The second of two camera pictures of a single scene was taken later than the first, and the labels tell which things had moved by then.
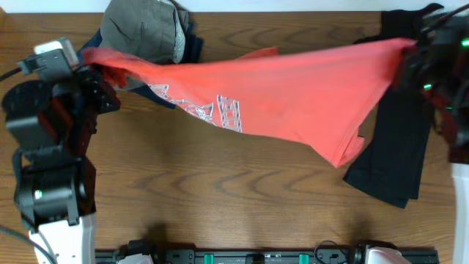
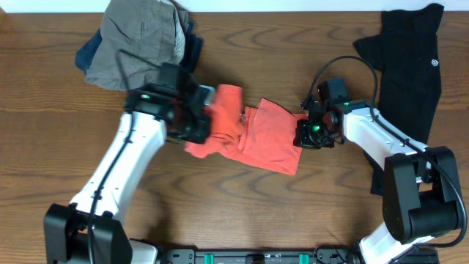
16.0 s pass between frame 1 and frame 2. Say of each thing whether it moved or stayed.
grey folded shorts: stayed
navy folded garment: stayed
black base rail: stayed
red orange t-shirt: moved
